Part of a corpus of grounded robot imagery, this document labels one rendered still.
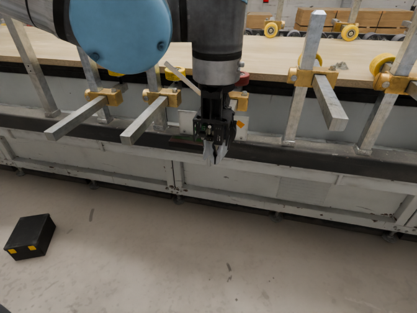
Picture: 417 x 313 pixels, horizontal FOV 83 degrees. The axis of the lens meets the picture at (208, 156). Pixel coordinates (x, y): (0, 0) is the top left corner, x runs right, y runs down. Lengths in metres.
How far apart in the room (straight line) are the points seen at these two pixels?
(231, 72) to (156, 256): 1.13
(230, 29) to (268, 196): 1.13
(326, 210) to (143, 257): 1.03
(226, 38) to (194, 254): 1.15
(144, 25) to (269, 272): 1.25
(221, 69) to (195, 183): 1.09
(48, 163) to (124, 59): 1.74
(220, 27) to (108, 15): 0.19
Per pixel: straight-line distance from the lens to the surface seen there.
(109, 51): 0.27
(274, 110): 1.07
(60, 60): 1.31
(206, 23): 0.41
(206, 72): 0.43
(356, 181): 1.08
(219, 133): 0.46
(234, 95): 0.82
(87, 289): 1.41
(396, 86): 0.87
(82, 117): 0.90
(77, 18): 0.27
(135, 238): 1.48
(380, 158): 0.98
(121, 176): 1.62
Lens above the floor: 1.18
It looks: 37 degrees down
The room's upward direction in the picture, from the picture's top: straight up
